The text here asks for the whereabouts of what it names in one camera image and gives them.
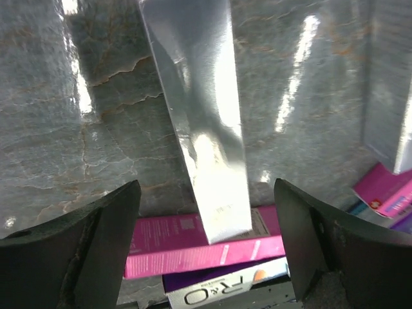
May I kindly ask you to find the purple toothpaste box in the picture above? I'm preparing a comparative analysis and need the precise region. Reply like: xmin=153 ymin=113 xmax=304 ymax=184
xmin=348 ymin=201 xmax=411 ymax=234

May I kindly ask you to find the pink toothpaste box upright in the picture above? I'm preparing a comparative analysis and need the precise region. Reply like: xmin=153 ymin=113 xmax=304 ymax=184
xmin=353 ymin=164 xmax=411 ymax=218

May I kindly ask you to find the silver R&O toothpaste box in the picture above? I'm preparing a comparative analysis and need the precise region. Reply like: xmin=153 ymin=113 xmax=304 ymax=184
xmin=162 ymin=256 xmax=289 ymax=309

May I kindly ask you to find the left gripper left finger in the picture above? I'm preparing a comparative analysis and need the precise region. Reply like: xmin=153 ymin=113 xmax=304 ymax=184
xmin=1 ymin=180 xmax=141 ymax=308

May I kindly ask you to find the pink toothpaste box lying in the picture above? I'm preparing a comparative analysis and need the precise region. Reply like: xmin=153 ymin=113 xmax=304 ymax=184
xmin=124 ymin=205 xmax=285 ymax=279

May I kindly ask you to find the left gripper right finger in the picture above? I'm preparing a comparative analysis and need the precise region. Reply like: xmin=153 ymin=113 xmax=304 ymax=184
xmin=274 ymin=178 xmax=411 ymax=309

